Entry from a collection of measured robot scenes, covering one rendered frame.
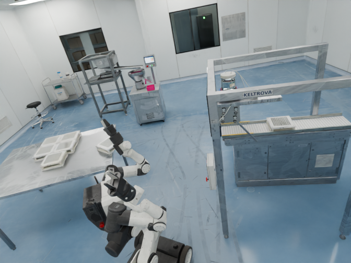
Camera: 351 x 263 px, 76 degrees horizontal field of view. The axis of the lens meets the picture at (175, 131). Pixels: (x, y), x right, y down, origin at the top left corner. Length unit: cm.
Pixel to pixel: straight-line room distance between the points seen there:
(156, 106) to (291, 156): 289
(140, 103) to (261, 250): 346
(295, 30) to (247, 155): 583
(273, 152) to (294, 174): 43
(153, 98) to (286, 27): 483
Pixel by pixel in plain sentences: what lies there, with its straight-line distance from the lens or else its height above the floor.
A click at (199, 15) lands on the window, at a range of 727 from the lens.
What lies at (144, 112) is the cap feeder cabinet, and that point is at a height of 30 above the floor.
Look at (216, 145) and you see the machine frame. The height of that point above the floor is 120.
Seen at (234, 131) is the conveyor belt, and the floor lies 82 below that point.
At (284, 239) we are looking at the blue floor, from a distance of 272.
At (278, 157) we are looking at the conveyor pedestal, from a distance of 290.
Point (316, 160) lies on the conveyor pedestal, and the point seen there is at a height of 38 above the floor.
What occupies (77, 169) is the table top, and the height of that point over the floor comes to 82.
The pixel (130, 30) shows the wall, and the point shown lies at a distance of 735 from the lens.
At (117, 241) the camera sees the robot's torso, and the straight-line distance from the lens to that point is 181.
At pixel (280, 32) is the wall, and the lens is 792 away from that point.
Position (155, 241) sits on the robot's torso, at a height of 39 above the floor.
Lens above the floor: 222
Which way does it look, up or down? 29 degrees down
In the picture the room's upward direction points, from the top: 12 degrees counter-clockwise
